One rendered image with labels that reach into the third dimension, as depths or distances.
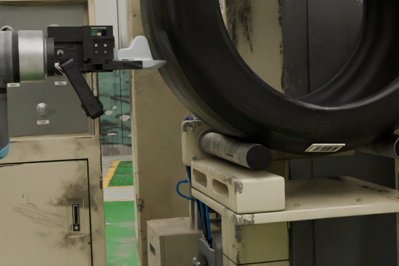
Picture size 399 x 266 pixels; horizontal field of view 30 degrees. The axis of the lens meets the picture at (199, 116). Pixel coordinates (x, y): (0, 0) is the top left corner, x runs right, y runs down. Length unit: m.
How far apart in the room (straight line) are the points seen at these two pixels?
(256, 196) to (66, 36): 0.43
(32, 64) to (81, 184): 0.72
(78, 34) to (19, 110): 0.70
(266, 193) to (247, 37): 0.48
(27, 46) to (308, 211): 0.56
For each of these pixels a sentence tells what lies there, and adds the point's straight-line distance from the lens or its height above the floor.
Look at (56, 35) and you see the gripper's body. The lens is 1.32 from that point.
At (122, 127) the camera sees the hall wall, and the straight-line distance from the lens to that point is 10.48.
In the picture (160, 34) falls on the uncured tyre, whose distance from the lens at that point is 1.31.
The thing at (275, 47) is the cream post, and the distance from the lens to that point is 1.68.
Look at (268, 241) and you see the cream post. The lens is 1.71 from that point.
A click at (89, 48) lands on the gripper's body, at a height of 1.10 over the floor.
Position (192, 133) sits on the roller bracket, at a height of 0.92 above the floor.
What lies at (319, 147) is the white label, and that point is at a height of 0.91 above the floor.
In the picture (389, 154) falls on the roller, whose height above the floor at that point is 0.89.
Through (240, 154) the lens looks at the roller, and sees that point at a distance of 1.32.
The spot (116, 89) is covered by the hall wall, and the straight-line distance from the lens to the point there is 10.45.
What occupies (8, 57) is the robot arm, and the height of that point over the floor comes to 1.09.
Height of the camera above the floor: 1.04
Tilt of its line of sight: 3 degrees down
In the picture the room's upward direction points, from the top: 2 degrees counter-clockwise
